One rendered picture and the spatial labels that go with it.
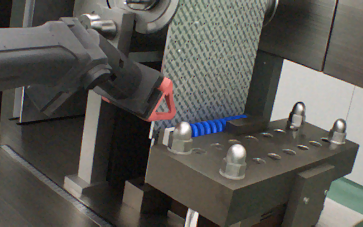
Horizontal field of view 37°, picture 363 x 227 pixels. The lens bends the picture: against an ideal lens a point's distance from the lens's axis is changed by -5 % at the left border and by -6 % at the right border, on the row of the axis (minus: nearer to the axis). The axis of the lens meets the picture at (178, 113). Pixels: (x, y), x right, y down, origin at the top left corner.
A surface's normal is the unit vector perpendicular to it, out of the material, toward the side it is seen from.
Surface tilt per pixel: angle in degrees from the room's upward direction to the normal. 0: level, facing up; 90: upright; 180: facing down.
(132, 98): 59
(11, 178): 0
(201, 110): 90
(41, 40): 37
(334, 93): 90
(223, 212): 90
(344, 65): 90
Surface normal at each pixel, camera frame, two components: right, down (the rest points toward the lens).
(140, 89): -0.48, -0.40
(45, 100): -0.22, 0.09
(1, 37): 0.73, -0.62
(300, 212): 0.71, 0.33
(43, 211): 0.18, -0.94
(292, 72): -0.68, 0.11
